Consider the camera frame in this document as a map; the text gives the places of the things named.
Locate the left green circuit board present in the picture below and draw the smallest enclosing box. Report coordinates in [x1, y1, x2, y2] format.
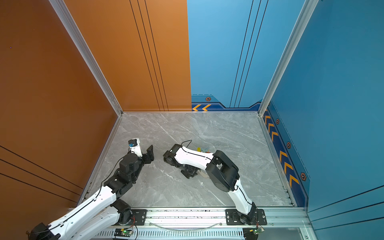
[114, 228, 134, 239]

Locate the aluminium front rail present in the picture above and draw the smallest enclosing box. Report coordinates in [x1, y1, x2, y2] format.
[98, 206, 311, 229]

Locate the green circuit board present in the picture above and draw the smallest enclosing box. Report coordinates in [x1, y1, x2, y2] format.
[243, 226, 265, 240]
[114, 228, 134, 239]

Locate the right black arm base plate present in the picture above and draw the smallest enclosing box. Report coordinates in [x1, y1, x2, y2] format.
[225, 209, 268, 226]

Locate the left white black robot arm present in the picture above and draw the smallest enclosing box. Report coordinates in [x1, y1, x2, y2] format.
[28, 145, 155, 240]

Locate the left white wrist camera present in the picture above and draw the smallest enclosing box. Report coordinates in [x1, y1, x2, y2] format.
[128, 139, 143, 158]

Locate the right green circuit board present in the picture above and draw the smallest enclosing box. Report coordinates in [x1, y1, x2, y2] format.
[243, 226, 265, 240]

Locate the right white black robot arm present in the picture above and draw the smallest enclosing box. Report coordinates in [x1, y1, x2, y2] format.
[163, 144, 257, 225]

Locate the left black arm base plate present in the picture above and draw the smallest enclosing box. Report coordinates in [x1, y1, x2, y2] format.
[116, 209, 147, 226]

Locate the white slotted cable duct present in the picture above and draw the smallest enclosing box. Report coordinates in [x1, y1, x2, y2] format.
[93, 228, 244, 240]

